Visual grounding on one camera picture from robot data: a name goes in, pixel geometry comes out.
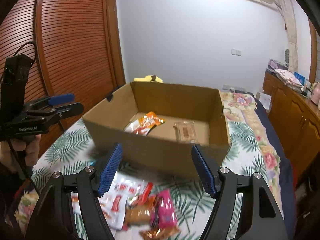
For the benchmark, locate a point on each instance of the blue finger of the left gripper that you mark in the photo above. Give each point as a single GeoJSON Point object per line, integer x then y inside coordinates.
{"type": "Point", "coordinates": [67, 109]}
{"type": "Point", "coordinates": [51, 101]}

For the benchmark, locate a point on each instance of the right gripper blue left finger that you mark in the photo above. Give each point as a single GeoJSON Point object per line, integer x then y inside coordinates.
{"type": "Point", "coordinates": [92, 182]}

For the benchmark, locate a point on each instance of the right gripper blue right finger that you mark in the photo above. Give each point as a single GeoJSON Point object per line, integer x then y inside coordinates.
{"type": "Point", "coordinates": [221, 184]}

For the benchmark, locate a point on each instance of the clear brown snack packet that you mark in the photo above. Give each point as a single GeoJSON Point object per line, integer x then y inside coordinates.
{"type": "Point", "coordinates": [185, 132]}

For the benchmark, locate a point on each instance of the orange white snack packet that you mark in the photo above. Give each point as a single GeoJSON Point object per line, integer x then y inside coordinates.
{"type": "Point", "coordinates": [143, 125]}

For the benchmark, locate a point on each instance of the pink snack packet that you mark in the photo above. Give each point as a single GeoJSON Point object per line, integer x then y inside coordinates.
{"type": "Point", "coordinates": [163, 215]}

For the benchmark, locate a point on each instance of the white red snack packet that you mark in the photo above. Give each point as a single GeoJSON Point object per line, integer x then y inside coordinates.
{"type": "Point", "coordinates": [125, 192]}

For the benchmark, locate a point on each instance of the green leaf pattern cloth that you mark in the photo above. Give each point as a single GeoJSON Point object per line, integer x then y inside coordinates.
{"type": "Point", "coordinates": [75, 149]}

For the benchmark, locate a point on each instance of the brown cardboard box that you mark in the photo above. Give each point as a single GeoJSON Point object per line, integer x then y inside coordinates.
{"type": "Point", "coordinates": [160, 150]}

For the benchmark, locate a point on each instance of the orange brown snack packet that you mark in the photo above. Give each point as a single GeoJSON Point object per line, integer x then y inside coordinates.
{"type": "Point", "coordinates": [141, 215]}

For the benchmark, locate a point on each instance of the floral bed sheet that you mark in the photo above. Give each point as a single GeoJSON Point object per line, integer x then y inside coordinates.
{"type": "Point", "coordinates": [241, 108]}

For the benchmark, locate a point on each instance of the wooden slatted wardrobe door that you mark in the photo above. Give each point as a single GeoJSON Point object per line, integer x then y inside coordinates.
{"type": "Point", "coordinates": [69, 41]}

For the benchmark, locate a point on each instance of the yellow pikachu plush toy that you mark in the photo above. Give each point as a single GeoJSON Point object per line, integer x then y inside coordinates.
{"type": "Point", "coordinates": [148, 78]}

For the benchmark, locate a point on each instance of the wooden sideboard cabinet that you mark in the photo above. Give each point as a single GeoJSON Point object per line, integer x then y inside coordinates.
{"type": "Point", "coordinates": [296, 122]}

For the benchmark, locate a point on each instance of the folded floral cloth stack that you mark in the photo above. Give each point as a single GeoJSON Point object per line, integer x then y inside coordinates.
{"type": "Point", "coordinates": [288, 77]}

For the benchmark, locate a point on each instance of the pink kettle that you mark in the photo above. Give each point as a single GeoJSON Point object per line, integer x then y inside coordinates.
{"type": "Point", "coordinates": [315, 95]}

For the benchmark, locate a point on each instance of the small white desk fan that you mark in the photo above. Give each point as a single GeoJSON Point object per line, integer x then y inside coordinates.
{"type": "Point", "coordinates": [287, 57]}

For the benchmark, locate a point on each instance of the beige floral curtain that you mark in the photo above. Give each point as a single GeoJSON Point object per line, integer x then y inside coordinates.
{"type": "Point", "coordinates": [290, 22]}

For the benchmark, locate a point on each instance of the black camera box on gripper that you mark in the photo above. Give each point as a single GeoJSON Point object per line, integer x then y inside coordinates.
{"type": "Point", "coordinates": [15, 78]}

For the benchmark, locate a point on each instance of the white wall switch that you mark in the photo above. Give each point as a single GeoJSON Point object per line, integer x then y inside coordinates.
{"type": "Point", "coordinates": [235, 52]}

